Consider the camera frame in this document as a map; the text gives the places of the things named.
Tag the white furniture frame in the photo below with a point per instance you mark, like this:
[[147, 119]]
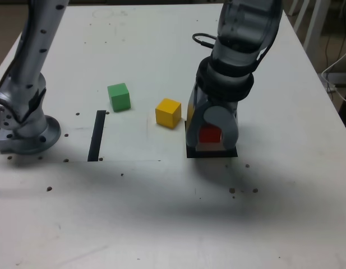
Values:
[[315, 22]]

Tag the black tape strip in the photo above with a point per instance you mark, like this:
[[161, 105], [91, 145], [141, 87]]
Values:
[[96, 134]]

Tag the red cube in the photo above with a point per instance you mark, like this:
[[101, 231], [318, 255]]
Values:
[[209, 134]]

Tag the green cube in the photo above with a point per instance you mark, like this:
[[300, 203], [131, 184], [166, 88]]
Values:
[[119, 96]]

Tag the black tape square outline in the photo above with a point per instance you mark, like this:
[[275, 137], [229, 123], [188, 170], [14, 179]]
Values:
[[212, 154]]

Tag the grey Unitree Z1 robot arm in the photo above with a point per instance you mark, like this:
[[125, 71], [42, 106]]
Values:
[[29, 84]]

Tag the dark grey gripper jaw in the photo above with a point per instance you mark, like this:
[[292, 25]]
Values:
[[193, 126]]

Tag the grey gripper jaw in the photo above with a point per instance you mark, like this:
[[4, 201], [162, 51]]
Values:
[[219, 115]]

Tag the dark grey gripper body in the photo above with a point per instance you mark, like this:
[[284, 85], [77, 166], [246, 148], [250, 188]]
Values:
[[202, 98]]

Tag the yellow cube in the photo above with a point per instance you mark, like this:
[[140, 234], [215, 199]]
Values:
[[167, 113]]

